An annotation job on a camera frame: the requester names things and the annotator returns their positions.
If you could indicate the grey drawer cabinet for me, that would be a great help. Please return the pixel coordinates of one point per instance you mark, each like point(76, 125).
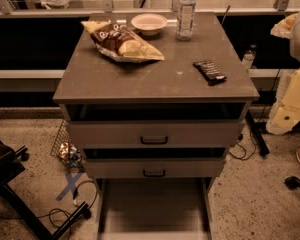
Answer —
point(92, 78)

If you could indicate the crumpled foil wrapper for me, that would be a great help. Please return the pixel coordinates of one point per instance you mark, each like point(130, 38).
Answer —
point(69, 155)

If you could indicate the middle drawer with handle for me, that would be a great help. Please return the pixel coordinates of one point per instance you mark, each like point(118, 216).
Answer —
point(154, 162)

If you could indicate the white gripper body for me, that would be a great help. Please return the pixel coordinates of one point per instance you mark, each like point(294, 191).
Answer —
point(292, 95)

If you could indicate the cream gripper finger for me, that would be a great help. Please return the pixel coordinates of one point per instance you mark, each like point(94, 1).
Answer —
point(282, 88)
point(282, 119)

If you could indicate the white paper bowl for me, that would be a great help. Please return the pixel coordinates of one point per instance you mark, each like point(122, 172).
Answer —
point(149, 24)

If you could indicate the black stand leg right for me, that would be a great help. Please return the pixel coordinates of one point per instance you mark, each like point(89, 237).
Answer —
point(264, 151)

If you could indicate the top drawer with handle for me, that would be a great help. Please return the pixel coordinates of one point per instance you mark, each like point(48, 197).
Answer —
point(131, 126)

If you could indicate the drawer with handle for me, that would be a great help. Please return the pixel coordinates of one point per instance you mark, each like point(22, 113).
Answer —
point(131, 126)
point(154, 162)

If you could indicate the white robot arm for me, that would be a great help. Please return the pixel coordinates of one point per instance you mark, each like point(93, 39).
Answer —
point(290, 28)

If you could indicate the black chair leg right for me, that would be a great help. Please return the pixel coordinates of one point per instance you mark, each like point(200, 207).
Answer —
point(292, 182)

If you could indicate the small bottle behind cabinet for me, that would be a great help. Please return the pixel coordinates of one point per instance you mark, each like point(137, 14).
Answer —
point(249, 57)

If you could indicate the wire mesh basket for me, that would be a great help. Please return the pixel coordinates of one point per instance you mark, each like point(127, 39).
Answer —
point(61, 136)

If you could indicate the open bottom drawer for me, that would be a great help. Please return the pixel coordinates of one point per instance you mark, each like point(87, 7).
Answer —
point(154, 209)

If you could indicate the clear plastic water bottle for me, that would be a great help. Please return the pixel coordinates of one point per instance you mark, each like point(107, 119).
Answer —
point(185, 19)

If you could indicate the brown snack chip bag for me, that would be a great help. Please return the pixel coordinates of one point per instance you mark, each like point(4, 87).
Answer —
point(120, 43)

